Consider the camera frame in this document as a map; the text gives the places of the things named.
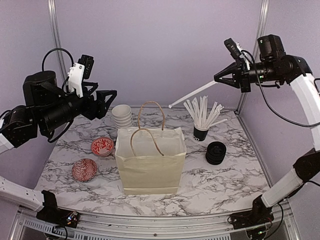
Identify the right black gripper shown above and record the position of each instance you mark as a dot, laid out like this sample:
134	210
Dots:
237	80

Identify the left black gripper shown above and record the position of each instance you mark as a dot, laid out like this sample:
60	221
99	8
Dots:
91	111

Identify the single white straw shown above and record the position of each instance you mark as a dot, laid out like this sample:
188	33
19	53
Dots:
189	95

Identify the brown paper takeout bag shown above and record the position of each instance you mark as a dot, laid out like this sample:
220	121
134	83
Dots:
150	161

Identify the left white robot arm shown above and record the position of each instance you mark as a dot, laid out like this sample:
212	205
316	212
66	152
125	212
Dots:
50	110

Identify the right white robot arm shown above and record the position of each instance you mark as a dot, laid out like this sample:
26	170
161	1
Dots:
278	67

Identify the stack of white paper cups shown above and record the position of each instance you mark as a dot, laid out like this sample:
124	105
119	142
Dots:
122	116

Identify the bundle of white wrapped straws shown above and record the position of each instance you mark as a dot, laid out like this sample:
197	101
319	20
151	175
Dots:
202	118

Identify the red floral ceramic bowl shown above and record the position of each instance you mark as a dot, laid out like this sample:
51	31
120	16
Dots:
102	146

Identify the black cup holding straws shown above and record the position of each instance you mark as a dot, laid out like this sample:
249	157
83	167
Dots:
199	133

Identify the stack of black lids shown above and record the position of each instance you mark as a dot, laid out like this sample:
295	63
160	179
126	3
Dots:
215	153

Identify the red geometric ceramic bowl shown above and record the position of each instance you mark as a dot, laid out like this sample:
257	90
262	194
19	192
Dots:
84	170

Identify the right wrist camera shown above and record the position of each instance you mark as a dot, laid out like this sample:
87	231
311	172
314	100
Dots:
235	50

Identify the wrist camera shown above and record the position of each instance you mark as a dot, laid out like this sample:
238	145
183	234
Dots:
235	50
79	71

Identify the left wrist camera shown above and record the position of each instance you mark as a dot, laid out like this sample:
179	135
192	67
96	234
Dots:
79	71

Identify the left aluminium frame post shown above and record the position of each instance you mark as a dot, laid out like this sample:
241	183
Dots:
56	35

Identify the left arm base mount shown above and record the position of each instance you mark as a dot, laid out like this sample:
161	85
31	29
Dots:
53	214

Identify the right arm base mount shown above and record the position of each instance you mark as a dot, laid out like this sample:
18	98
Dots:
259	214

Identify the front aluminium rail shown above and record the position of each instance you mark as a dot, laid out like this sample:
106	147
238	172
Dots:
98	226

